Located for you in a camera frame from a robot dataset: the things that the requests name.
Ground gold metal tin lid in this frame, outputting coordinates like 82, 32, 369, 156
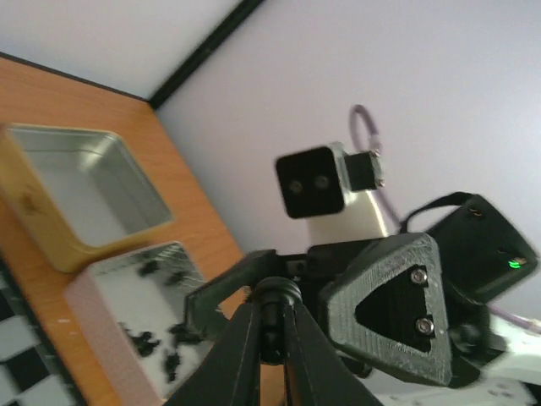
1, 123, 173, 273

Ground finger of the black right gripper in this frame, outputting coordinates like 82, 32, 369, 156
184, 250, 279, 338
318, 233, 452, 386

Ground black chess piece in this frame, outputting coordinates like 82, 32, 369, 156
252, 277, 302, 365

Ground black white chessboard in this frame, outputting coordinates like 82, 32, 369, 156
1, 261, 87, 406

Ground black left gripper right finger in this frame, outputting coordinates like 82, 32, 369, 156
284, 303, 380, 406

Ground black chess pieces in tin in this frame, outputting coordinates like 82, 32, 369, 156
117, 259, 205, 391

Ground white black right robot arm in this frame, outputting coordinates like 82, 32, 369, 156
168, 192, 538, 405

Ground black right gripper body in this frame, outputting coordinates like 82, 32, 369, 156
284, 241, 499, 381

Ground black frame post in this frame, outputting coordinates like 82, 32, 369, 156
147, 0, 265, 111

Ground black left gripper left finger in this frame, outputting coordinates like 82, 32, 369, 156
166, 303, 261, 406

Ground pink metal tin base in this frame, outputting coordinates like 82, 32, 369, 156
64, 241, 212, 405

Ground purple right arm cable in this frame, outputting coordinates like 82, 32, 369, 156
348, 104, 541, 335

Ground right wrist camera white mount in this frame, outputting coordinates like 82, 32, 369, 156
274, 140, 390, 246

